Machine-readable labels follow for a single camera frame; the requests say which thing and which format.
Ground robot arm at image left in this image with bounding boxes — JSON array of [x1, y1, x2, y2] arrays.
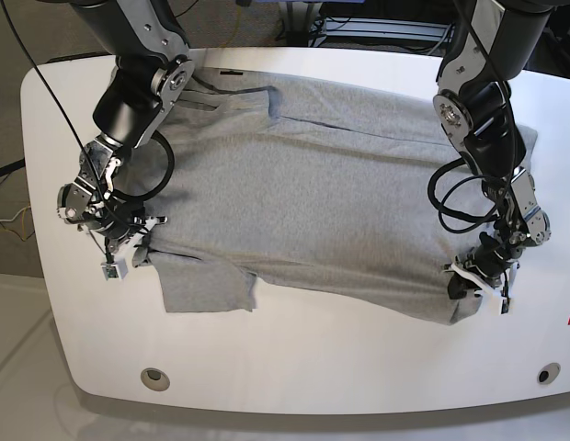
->
[[58, 0, 194, 278]]

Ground black looped cable right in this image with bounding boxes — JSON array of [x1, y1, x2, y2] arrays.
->
[[427, 155, 507, 235]]

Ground white and yellow floor cables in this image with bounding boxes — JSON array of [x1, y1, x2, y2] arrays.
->
[[0, 205, 34, 243]]

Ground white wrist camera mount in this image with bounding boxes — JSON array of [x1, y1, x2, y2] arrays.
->
[[442, 257, 519, 315], [78, 215, 167, 281]]

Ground aluminium extrusion frame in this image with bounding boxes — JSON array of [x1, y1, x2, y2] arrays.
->
[[312, 17, 454, 44]]

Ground black looped cable left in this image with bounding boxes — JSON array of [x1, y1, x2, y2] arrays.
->
[[112, 132, 177, 203]]

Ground beige table cable grommet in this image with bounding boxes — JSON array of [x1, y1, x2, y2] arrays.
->
[[141, 367, 170, 392]]

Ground grey T-shirt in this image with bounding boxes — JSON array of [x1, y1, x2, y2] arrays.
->
[[131, 68, 539, 326]]

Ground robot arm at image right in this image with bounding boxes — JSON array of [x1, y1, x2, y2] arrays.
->
[[427, 1, 559, 300]]

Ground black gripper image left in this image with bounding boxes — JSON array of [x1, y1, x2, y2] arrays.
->
[[89, 209, 152, 268]]

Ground black looped cable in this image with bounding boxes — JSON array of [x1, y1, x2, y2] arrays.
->
[[427, 155, 507, 235], [112, 132, 177, 203]]

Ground grey table cable grommet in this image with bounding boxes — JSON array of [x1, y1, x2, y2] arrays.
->
[[537, 362, 561, 385]]

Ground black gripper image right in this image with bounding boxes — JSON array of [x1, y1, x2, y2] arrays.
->
[[447, 241, 519, 300]]

